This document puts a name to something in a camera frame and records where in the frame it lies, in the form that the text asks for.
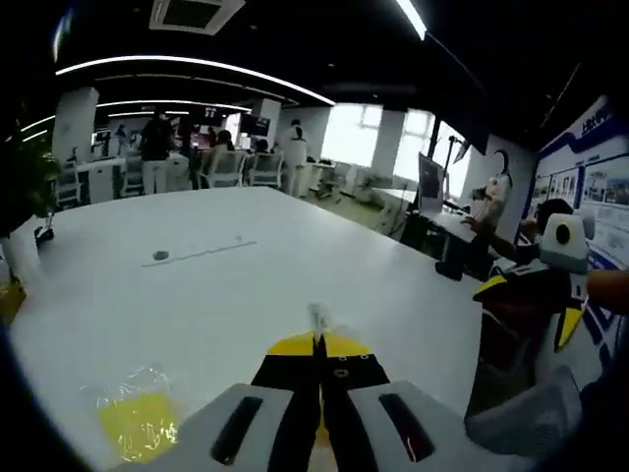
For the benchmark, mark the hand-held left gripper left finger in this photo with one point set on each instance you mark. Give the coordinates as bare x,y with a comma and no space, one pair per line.
245,432

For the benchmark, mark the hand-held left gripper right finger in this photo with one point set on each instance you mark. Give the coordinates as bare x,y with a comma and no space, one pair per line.
383,432

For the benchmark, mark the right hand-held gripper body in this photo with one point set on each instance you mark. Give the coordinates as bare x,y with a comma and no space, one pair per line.
565,236

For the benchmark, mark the yellow silicone block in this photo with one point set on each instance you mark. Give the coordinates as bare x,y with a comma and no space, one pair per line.
137,423

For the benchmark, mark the black box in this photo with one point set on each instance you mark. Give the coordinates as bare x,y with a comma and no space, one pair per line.
449,270

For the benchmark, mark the desk computer monitor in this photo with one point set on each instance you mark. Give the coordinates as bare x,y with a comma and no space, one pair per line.
432,182

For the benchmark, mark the white mesh office chair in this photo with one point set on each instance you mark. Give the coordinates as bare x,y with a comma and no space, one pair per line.
228,169
268,169

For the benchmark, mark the yellow-brown tissue box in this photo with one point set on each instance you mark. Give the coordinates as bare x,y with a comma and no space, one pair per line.
12,302

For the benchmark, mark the straight ceiling light strip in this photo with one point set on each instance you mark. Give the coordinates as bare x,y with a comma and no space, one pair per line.
410,17

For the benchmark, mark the small black object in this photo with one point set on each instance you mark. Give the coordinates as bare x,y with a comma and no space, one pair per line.
45,231

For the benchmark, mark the green potted plant white pot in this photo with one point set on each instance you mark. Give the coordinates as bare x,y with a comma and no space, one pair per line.
24,182

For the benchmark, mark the thin ceiling light strip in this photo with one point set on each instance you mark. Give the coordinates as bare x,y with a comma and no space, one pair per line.
172,103

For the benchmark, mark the long curved ceiling light strip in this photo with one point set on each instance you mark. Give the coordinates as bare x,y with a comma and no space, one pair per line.
196,61

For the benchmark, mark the ceiling air conditioner unit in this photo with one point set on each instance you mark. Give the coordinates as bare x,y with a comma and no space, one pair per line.
194,14

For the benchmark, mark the blue white wall poster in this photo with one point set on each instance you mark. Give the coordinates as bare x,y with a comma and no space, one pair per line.
604,187

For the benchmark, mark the dark wall monitor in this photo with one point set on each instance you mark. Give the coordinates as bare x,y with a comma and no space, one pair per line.
254,125

